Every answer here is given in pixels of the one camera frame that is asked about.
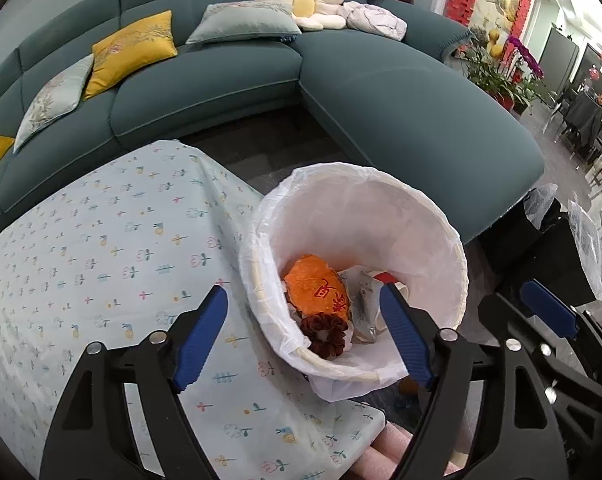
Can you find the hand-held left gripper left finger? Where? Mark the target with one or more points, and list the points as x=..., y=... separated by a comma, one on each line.
x=201, y=340

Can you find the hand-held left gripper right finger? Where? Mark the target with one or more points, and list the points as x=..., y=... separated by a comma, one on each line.
x=406, y=340

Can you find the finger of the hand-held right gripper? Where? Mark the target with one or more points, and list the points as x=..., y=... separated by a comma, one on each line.
x=566, y=365
x=551, y=310

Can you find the grey foil packet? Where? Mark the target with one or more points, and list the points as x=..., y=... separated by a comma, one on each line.
x=366, y=310

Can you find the brown scrunchie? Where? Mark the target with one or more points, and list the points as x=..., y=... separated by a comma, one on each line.
x=326, y=335

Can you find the orange plastic bag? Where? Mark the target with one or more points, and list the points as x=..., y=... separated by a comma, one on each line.
x=313, y=287

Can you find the waste bin with white liner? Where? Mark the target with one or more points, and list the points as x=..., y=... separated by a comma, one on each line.
x=361, y=220

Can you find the black bin with clear bag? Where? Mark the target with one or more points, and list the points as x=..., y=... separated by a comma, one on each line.
x=531, y=240

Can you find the floral printed tablecloth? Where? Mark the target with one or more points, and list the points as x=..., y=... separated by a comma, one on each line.
x=106, y=240

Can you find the dark dining chair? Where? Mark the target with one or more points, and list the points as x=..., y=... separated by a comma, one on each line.
x=581, y=120

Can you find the teal fabric sofa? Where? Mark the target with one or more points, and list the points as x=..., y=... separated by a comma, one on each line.
x=391, y=100

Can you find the purple orchid plant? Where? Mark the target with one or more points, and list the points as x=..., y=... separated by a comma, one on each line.
x=523, y=60

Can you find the green potted plant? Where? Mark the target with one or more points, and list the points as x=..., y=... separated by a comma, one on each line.
x=486, y=65

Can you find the grey-green embroidered cushion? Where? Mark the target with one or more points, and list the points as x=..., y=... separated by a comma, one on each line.
x=246, y=22
x=56, y=105

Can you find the red hanging decoration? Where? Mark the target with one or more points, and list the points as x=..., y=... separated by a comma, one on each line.
x=526, y=0

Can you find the white quilted cushion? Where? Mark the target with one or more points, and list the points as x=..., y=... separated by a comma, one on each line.
x=373, y=20

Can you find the white flower-shaped cushion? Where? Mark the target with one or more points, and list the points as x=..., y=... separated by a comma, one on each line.
x=303, y=5

